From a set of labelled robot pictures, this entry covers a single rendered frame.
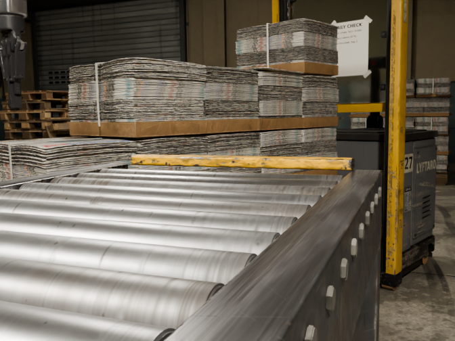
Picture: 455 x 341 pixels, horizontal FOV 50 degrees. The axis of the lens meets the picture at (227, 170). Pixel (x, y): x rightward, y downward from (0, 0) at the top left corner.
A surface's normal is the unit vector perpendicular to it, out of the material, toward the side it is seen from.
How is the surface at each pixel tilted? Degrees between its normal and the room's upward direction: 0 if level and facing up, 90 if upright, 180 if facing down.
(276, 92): 90
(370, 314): 90
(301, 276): 0
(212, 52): 90
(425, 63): 90
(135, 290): 32
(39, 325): 22
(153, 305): 50
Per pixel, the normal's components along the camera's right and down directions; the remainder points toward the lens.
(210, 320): -0.02, -0.99
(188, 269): -0.29, -0.56
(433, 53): -0.36, 0.11
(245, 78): 0.73, 0.07
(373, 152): -0.66, 0.10
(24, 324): -0.15, -0.88
